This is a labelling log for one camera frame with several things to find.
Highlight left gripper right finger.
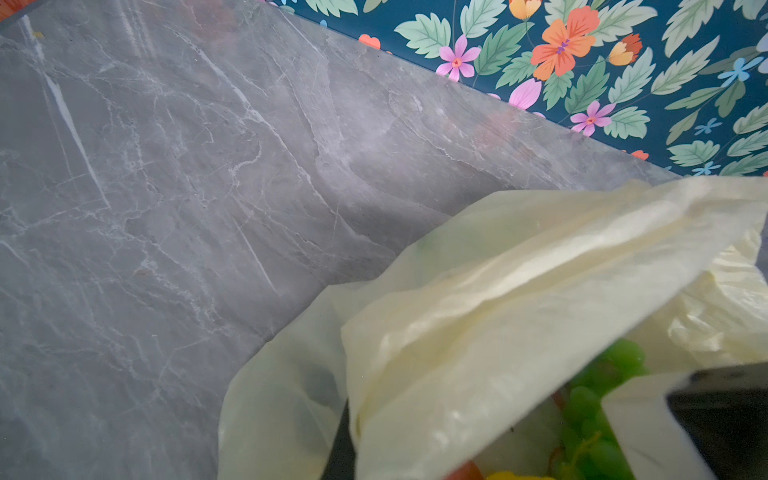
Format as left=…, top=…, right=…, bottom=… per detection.
left=602, top=363, right=767, bottom=479

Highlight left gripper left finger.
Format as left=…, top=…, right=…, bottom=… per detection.
left=320, top=403, right=357, bottom=480

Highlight cream plastic fruit-print bag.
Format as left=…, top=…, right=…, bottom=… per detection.
left=218, top=177, right=767, bottom=479

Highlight yellow fake lemon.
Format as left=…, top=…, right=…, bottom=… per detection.
left=486, top=471, right=554, bottom=480

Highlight green fake grapes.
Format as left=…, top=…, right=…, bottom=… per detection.
left=549, top=339, right=647, bottom=479

